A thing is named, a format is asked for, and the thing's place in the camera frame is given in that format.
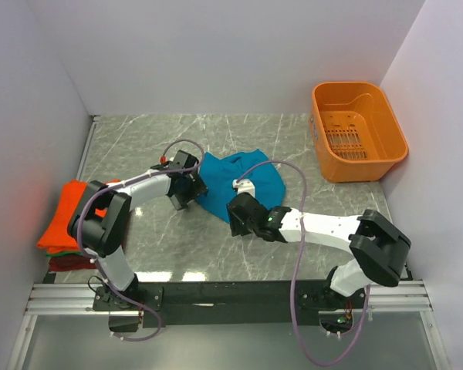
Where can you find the orange plastic basket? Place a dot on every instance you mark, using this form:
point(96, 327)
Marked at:
point(356, 135)

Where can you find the aluminium rail frame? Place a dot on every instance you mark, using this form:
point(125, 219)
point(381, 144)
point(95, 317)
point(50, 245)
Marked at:
point(77, 299)

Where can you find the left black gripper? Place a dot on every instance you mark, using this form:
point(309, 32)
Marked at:
point(197, 189)

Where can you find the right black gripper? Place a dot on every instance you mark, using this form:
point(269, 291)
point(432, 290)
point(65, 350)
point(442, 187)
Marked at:
point(235, 227)

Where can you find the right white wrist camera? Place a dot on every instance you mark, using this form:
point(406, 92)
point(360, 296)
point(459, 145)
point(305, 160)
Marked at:
point(244, 186)

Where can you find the folded orange t shirt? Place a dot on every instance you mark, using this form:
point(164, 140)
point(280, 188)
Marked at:
point(69, 198)

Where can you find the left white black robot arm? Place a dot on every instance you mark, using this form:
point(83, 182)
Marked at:
point(100, 220)

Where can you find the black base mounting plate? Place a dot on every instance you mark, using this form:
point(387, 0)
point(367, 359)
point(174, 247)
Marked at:
point(220, 303)

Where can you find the folded dark red t shirt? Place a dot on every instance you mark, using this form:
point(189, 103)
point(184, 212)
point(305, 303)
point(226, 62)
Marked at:
point(65, 264)

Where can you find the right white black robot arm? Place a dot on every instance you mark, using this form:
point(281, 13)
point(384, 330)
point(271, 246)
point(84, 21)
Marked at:
point(379, 248)

